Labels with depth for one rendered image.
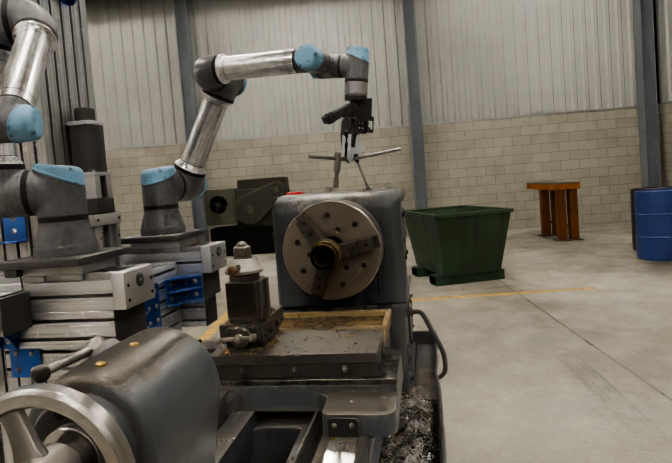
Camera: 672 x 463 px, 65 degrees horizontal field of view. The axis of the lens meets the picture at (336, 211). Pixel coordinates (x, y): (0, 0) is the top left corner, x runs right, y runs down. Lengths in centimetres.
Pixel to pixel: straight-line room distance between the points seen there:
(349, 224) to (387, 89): 1024
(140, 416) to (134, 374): 4
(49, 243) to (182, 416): 97
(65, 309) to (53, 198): 27
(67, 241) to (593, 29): 1231
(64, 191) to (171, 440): 101
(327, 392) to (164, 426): 57
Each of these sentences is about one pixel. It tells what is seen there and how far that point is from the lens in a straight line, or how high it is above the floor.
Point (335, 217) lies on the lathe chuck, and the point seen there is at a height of 118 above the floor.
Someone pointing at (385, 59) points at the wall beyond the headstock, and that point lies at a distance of 1195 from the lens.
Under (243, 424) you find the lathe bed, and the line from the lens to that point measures 106.
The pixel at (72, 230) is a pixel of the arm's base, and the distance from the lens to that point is 147.
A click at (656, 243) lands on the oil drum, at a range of 781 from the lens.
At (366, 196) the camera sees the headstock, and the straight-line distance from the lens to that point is 181.
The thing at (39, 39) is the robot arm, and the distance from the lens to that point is 147.
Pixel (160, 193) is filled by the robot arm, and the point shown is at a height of 130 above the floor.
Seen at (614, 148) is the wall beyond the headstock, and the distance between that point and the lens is 1287.
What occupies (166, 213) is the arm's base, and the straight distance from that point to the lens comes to 188.
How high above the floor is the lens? 129
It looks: 3 degrees down
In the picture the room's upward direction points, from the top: 4 degrees counter-clockwise
